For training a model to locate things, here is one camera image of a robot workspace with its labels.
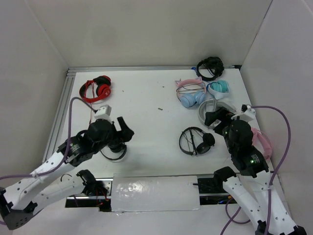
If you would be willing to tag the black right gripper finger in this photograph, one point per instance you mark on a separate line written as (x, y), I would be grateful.
(218, 126)
(211, 117)

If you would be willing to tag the black headphones in corner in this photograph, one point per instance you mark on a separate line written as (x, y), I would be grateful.
(214, 65)

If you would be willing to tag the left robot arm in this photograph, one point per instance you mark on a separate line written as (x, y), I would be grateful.
(22, 201)

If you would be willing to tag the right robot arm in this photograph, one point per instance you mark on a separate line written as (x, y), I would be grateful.
(253, 190)

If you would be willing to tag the white foil-covered panel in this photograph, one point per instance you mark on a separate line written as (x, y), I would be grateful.
(155, 194)

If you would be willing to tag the teal and white headphones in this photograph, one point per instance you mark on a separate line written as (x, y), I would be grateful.
(219, 89)

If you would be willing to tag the grey headphones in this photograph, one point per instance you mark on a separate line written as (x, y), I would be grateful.
(212, 105)

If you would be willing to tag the red and black headphones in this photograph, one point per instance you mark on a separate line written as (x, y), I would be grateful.
(101, 89)

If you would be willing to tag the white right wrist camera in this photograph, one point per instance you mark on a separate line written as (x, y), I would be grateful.
(247, 113)

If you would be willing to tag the pink blue cat-ear headphones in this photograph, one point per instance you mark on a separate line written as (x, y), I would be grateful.
(190, 92)

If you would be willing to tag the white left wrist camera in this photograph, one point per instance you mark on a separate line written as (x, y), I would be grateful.
(103, 112)

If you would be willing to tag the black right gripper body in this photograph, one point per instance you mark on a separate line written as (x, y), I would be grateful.
(227, 116)

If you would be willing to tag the black wired headphones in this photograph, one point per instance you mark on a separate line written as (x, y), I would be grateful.
(194, 141)

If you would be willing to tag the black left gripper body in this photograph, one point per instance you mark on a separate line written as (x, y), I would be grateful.
(113, 137)

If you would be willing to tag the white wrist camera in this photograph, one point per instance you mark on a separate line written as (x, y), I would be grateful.
(247, 113)
(103, 112)

